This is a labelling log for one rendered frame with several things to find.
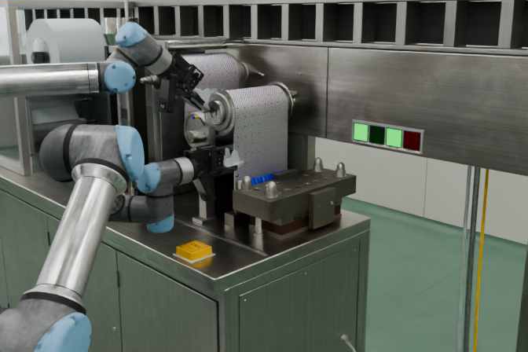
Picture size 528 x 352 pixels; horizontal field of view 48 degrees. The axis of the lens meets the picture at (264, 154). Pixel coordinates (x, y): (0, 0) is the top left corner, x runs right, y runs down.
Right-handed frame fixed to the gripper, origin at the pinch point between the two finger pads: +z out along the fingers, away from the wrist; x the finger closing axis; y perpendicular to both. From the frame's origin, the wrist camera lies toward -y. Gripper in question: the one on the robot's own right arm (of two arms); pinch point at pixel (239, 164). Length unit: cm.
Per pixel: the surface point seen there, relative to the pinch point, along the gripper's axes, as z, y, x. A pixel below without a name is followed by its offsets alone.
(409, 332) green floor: 119, -109, 7
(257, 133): 7.6, 8.5, -0.2
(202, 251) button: -25.9, -17.2, -13.5
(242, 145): 1.2, 5.7, -0.2
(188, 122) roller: -2.4, 10.4, 22.1
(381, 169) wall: 263, -74, 123
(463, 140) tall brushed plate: 30, 12, -57
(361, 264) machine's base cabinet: 30, -34, -26
